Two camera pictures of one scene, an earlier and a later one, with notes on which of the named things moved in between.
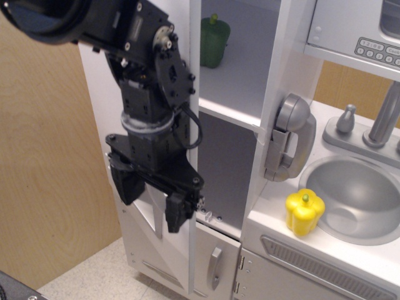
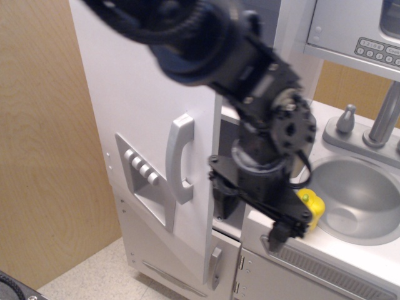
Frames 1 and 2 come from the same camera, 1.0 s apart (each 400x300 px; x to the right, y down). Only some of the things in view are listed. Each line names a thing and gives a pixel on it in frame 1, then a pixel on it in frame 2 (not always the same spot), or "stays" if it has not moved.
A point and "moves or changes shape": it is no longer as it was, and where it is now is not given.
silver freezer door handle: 213,274 stays
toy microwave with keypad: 362,34 stays
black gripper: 162,159 to 265,183
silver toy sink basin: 361,197 stays
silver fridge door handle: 157,199 moves or changes shape
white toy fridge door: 165,255 moves or changes shape
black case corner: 12,289 stays
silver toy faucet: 380,137 stays
